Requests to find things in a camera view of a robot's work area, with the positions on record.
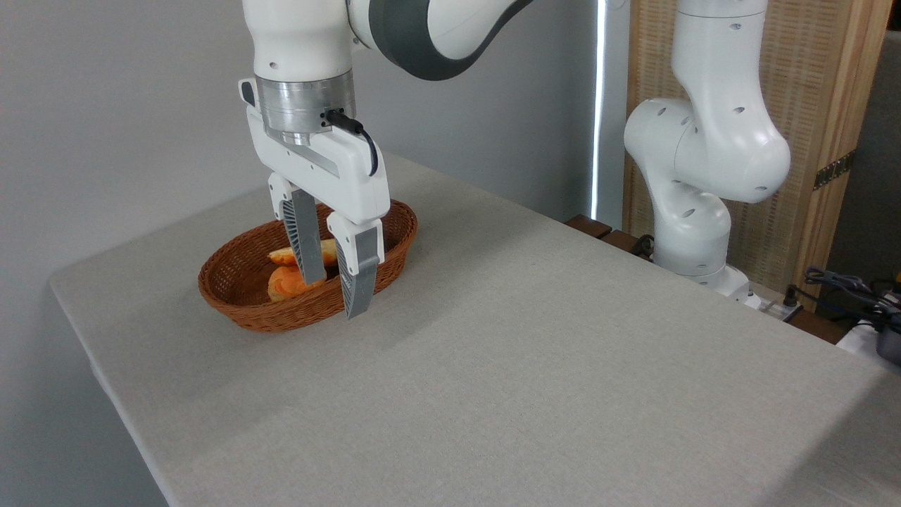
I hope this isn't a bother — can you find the grey linen tablecloth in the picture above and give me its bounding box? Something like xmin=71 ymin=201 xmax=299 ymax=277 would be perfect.
xmin=49 ymin=148 xmax=901 ymax=507

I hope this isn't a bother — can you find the brass screen hinge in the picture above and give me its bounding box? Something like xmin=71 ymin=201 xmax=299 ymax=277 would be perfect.
xmin=813 ymin=149 xmax=857 ymax=192

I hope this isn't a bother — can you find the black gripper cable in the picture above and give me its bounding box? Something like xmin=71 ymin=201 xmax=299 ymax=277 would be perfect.
xmin=320 ymin=108 xmax=380 ymax=177

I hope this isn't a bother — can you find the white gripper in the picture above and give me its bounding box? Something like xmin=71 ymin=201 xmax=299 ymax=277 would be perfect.
xmin=239 ymin=79 xmax=392 ymax=320

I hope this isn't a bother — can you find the long golden croissant bread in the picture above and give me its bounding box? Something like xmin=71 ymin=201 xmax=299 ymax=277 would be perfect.
xmin=268 ymin=239 xmax=339 ymax=268

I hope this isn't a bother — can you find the black cable bundle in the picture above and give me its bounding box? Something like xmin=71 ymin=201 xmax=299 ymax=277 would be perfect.
xmin=805 ymin=267 xmax=901 ymax=332

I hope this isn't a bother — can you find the white power strip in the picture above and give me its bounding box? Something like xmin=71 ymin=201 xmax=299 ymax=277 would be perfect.
xmin=745 ymin=284 xmax=805 ymax=323

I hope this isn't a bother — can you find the brown wicker basket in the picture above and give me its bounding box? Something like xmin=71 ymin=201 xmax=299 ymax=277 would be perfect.
xmin=198 ymin=199 xmax=419 ymax=334

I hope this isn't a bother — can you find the wooden rattan folding screen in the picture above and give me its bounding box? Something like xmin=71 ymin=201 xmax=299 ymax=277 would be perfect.
xmin=622 ymin=0 xmax=894 ymax=312

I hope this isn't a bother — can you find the small golden bread piece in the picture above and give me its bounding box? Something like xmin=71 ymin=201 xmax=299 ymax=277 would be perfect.
xmin=267 ymin=265 xmax=329 ymax=304

